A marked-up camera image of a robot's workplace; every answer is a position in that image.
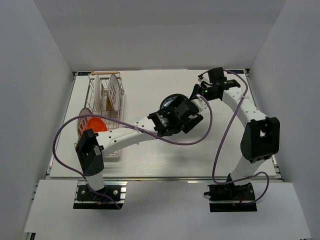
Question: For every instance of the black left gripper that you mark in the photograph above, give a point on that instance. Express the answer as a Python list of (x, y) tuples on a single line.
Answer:
[(194, 120)]

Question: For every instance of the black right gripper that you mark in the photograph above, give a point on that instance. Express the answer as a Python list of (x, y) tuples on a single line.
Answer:
[(197, 88)]

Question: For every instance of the blue patterned small plate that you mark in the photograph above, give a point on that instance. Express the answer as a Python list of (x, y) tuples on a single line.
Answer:
[(170, 100)]

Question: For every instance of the white plate red characters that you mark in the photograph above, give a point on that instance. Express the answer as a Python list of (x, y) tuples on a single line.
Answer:
[(114, 92), (82, 122)]

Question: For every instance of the orange plastic plate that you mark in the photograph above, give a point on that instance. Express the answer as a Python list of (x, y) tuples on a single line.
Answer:
[(96, 124)]

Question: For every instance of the yellow patterned small plate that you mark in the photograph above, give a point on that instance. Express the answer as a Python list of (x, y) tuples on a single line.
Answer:
[(108, 104)]

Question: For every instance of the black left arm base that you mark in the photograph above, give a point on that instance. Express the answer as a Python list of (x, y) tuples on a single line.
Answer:
[(111, 197)]

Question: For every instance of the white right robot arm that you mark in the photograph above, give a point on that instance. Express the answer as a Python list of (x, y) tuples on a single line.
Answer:
[(261, 136)]

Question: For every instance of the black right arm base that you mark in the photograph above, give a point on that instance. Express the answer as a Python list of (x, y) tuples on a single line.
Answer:
[(230, 198)]

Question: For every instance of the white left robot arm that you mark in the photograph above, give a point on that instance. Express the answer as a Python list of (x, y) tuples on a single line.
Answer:
[(92, 147)]

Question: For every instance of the plain white plate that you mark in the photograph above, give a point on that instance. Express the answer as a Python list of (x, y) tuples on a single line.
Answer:
[(98, 93)]

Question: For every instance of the metal wire dish rack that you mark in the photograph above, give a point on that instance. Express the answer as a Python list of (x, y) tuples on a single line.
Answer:
[(104, 76)]

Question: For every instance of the aluminium table edge rail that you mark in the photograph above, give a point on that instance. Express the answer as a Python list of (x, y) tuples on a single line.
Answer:
[(278, 175)]

